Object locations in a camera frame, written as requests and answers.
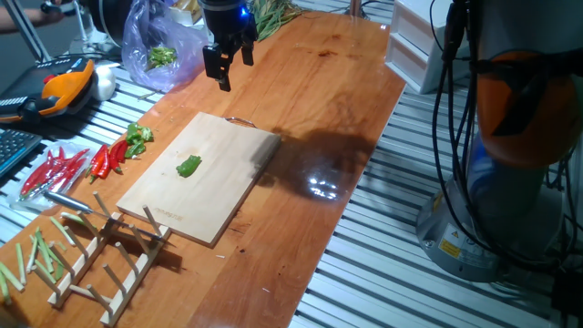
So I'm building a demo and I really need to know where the person hand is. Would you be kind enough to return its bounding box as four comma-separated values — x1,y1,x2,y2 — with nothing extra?
38,5,66,26

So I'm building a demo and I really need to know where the pale green scallion piece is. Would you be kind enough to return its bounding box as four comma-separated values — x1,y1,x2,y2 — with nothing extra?
26,234,40,274
15,242,27,286
48,216,77,248
44,244,66,269
0,272,12,305
60,211,88,228
0,261,26,292

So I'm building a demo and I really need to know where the wooden cutting board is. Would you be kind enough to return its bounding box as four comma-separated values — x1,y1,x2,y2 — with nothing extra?
116,111,282,250

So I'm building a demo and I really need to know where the green pepper piece with stem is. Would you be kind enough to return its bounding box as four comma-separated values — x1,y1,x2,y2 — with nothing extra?
125,121,143,145

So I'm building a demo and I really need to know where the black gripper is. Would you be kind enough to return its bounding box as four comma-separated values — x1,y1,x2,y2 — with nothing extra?
199,0,260,93

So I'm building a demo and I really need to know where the thin pale scallion piece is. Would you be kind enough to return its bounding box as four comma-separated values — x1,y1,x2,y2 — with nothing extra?
34,258,58,284

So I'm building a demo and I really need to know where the yellow food package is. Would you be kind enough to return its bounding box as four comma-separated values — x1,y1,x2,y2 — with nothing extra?
170,0,205,27

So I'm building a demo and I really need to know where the orange black teach pendant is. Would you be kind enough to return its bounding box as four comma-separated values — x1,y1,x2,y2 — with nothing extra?
0,56,97,125

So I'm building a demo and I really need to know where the bare person forearm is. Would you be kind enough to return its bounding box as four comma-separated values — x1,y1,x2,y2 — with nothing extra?
0,7,46,35

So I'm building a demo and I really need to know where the red chili pepper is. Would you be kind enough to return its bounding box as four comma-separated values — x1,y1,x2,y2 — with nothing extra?
85,144,108,179
89,146,112,185
116,138,131,165
107,140,125,176

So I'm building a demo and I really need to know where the black computer keyboard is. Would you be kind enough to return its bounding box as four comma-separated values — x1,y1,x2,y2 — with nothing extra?
0,127,44,179

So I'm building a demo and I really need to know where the chopped green pepper heap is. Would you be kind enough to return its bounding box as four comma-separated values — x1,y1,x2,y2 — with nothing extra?
146,45,179,71

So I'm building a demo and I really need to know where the black power box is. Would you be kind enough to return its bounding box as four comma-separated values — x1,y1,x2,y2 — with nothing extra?
550,268,583,316

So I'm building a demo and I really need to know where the steel handled kitchen knife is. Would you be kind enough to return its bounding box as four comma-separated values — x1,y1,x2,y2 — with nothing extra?
44,190,178,247

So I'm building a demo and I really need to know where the green scallion stalk bundle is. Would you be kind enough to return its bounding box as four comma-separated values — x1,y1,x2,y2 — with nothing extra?
249,0,306,43

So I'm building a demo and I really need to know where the wooden peg dish rack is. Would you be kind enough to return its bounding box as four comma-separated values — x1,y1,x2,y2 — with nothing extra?
46,190,173,328

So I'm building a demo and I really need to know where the dark green scallion piece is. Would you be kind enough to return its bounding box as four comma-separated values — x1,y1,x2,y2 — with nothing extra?
35,227,56,274

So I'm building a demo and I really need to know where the green chili pepper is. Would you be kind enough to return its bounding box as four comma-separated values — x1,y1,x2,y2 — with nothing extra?
175,154,203,179

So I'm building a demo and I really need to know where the clear pack of red chilies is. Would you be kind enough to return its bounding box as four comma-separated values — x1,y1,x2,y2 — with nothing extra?
7,140,92,213

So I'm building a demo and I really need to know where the purple plastic bag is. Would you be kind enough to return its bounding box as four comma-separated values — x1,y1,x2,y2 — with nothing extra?
120,0,211,93

